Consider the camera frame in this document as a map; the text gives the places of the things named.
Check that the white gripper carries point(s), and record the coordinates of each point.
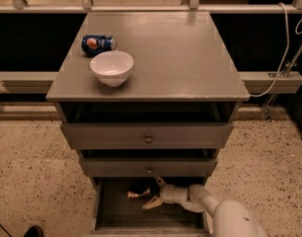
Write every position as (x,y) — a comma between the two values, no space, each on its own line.
(167,194)

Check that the crushed orange can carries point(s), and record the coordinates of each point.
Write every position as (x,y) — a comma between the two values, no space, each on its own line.
(138,191)

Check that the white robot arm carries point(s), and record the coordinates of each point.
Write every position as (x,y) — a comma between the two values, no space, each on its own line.
(230,218)

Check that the brass middle drawer knob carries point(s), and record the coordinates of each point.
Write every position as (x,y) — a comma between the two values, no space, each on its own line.
(149,171)

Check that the brass drawer knob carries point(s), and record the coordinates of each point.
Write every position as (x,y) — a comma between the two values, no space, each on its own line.
(149,171)
(148,139)

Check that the grey open bottom drawer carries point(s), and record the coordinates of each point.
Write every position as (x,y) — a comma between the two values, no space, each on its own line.
(115,215)

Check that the brass top drawer knob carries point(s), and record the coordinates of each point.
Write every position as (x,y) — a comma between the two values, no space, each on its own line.
(148,139)

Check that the grey middle drawer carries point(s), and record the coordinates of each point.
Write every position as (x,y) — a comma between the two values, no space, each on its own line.
(136,167)

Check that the grey wooden drawer cabinet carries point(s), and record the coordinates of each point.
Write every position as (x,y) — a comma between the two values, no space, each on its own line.
(182,73)

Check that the grey top drawer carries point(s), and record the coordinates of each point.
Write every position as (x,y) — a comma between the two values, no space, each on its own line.
(85,136)

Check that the blue pepsi can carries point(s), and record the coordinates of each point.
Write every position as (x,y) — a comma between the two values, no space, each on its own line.
(96,44)

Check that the black shoe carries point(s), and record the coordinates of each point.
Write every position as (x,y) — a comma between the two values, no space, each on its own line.
(34,231)

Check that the white ceramic bowl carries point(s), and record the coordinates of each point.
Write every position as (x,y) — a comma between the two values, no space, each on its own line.
(112,68)

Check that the metal railing frame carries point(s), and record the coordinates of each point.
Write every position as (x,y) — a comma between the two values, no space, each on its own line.
(37,82)

